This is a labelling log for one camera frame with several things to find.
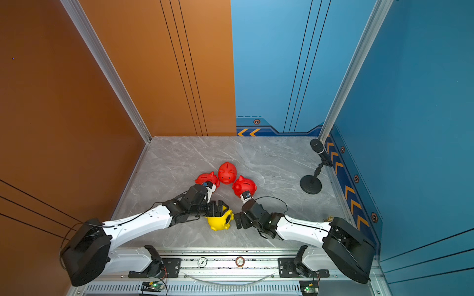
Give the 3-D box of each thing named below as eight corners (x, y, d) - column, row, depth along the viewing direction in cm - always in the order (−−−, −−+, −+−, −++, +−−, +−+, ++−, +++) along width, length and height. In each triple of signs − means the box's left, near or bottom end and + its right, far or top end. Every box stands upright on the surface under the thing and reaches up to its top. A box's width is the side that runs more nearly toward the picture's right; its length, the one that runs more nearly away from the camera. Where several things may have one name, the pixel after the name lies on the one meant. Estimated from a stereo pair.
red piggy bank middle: (219, 187, 99) (217, 178, 92) (221, 171, 106) (219, 161, 99) (236, 187, 99) (236, 178, 92) (237, 171, 106) (236, 161, 99)
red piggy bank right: (233, 197, 95) (232, 188, 88) (233, 185, 100) (232, 175, 92) (255, 197, 95) (256, 188, 88) (255, 185, 100) (255, 175, 92)
